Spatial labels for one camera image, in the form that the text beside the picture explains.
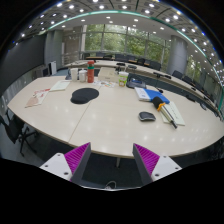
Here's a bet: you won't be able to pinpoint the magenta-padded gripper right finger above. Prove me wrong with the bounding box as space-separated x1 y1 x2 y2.
132 143 183 186

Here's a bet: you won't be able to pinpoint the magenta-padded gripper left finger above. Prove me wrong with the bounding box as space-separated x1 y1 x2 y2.
39 142 92 185

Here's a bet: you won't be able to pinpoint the black computer mouse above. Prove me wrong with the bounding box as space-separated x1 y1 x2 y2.
138 111 157 123

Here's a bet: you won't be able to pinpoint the black mouse pad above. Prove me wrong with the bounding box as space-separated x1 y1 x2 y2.
70 87 100 105

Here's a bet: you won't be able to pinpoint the pale green booklet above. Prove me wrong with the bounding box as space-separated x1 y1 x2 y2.
159 100 186 127

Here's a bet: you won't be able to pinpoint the black office chair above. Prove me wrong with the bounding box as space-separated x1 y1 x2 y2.
0 109 38 157

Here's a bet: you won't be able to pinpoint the red and white pamphlet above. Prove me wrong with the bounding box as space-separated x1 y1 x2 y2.
25 87 51 109

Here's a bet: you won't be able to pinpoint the blue and white book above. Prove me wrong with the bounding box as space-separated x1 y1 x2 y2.
134 86 171 105

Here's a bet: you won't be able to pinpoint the pale green paper sheet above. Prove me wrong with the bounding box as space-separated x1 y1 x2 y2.
48 80 72 92

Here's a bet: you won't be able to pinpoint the black desk microphone unit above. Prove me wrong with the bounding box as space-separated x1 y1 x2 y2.
126 73 147 90
64 68 73 81

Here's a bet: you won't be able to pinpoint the white paper cup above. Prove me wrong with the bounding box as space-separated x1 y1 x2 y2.
70 67 79 82

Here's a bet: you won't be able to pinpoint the white lidded mug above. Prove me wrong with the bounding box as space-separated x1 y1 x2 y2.
78 69 88 83

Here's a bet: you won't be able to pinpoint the colourful sticker sheet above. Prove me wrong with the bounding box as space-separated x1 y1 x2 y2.
93 79 118 89

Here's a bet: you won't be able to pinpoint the red bottle with green band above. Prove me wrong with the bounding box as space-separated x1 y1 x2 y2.
86 60 96 84

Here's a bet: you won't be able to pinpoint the long curved conference table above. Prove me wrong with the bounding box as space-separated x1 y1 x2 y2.
63 59 223 118

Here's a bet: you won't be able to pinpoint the row of black chairs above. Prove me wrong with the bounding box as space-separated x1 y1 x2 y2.
81 51 222 118

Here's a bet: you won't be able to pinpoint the white cardboard box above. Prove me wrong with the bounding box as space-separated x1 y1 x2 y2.
97 66 120 83

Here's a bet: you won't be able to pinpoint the ceiling lights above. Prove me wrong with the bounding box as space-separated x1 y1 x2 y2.
12 0 224 76

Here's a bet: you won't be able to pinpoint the handheld microphone with orange ring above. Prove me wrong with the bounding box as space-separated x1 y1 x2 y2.
151 96 179 130

